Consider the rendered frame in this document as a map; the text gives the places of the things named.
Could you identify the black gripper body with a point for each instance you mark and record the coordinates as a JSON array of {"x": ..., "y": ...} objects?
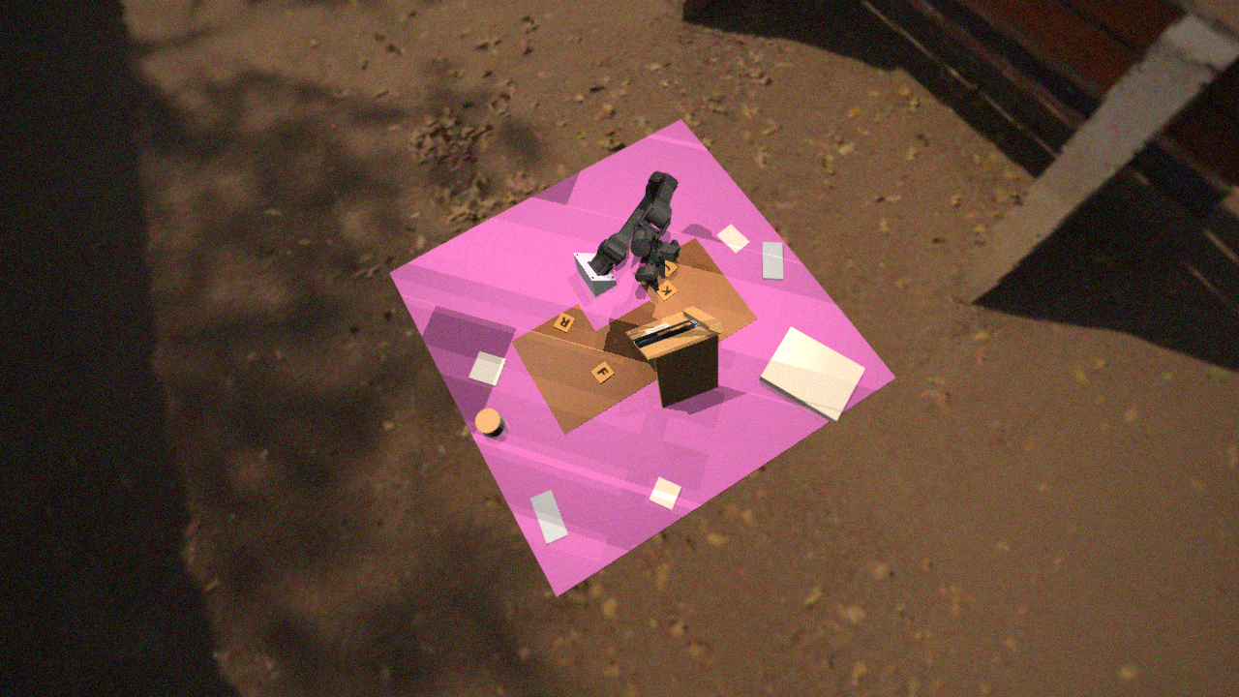
[{"x": 648, "y": 272}]

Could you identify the dark grey cylindrical container with orange lid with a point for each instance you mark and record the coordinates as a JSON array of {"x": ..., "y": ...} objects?
[{"x": 490, "y": 423}]

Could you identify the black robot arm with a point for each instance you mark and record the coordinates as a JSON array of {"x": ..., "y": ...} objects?
[{"x": 653, "y": 209}]

